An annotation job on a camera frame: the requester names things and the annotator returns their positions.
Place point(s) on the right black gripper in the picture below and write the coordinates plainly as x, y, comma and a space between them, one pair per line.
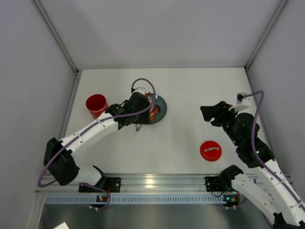
217, 117

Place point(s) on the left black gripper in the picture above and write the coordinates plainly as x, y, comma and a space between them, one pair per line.
145, 114

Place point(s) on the red sausage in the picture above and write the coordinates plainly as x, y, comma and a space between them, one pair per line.
156, 110

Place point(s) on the metal serving tongs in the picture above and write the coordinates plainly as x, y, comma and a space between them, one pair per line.
145, 117

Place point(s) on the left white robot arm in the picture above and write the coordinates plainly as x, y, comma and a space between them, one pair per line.
61, 155

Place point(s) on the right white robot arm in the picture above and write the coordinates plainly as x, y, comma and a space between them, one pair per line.
280, 204

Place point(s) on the blue ceramic plate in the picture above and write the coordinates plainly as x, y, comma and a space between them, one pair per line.
162, 103

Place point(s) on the red round lid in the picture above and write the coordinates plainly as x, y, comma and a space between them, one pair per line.
210, 151

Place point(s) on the red cylindrical container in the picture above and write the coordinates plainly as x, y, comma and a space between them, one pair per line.
96, 105

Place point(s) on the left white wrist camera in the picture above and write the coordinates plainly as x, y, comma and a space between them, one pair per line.
141, 90

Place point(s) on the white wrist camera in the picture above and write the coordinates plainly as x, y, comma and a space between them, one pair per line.
141, 90
242, 103

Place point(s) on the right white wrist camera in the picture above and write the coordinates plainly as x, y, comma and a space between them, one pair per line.
242, 103

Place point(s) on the right black base bracket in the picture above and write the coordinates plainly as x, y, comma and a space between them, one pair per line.
215, 184

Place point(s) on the black base bracket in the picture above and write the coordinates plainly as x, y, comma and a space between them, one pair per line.
215, 184
108, 184

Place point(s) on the aluminium mounting rail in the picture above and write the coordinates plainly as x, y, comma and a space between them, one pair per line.
151, 184

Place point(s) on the left black base bracket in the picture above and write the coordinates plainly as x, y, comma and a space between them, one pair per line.
108, 184

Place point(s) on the grey slotted cable duct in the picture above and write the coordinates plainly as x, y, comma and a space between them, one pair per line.
122, 199

